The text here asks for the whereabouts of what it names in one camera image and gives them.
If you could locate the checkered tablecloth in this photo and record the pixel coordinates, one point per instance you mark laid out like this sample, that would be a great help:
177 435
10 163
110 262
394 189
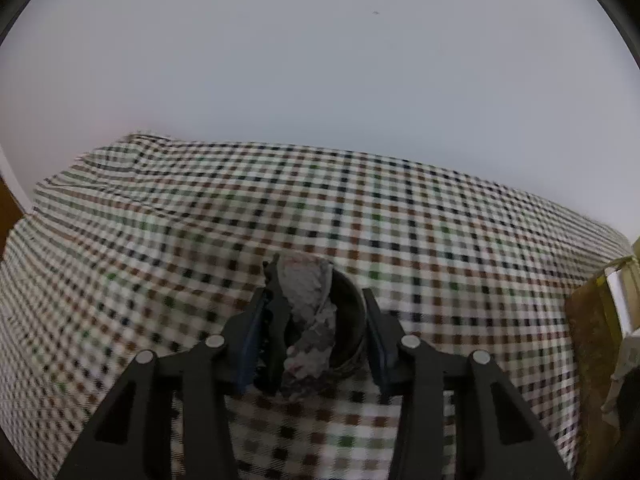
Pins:
200 220

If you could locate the grey mottled dark ornament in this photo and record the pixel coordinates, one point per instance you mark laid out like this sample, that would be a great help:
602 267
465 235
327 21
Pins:
310 320

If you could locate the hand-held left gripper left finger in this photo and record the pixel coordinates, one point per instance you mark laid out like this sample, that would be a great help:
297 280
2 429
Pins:
250 346

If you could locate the gold metal tray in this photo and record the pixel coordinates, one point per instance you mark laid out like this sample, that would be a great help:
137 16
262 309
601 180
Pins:
625 310

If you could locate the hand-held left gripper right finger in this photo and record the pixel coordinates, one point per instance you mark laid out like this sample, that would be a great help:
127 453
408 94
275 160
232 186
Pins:
377 351

